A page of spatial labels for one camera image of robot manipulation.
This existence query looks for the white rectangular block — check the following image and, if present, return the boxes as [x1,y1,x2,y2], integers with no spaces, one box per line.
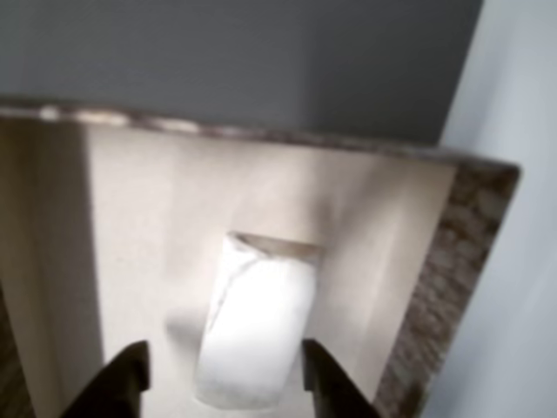
[193,233,327,411]

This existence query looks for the patterned cardboard box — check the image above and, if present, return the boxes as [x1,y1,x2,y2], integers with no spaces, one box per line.
[0,102,523,418]

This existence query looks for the grey table mat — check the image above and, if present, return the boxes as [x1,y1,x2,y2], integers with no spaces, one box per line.
[0,0,485,152]

